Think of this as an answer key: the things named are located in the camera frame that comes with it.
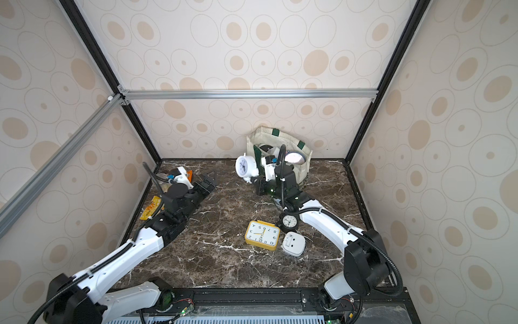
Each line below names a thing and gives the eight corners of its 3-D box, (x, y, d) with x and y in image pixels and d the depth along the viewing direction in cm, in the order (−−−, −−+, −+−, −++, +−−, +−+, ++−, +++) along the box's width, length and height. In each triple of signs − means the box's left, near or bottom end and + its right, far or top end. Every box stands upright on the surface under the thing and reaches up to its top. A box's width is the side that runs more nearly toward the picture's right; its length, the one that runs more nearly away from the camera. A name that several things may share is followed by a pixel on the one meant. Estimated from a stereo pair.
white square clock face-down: (279, 251, 88) (280, 247, 85) (285, 233, 93) (285, 229, 90) (301, 259, 85) (303, 255, 82) (306, 240, 91) (307, 236, 88)
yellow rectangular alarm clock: (242, 242, 90) (241, 239, 87) (250, 221, 97) (249, 217, 94) (276, 252, 87) (276, 249, 85) (281, 229, 94) (282, 225, 92)
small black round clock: (277, 233, 93) (278, 229, 89) (276, 216, 98) (277, 212, 95) (298, 233, 93) (300, 229, 89) (296, 217, 98) (297, 212, 95)
